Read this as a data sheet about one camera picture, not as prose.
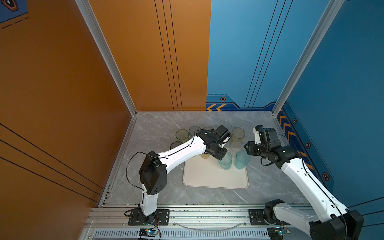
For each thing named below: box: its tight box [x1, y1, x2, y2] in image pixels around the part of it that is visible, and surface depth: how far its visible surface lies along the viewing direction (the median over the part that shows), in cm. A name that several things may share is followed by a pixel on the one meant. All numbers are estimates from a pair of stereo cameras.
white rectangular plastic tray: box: [183, 153, 249, 190], surface depth 88 cm
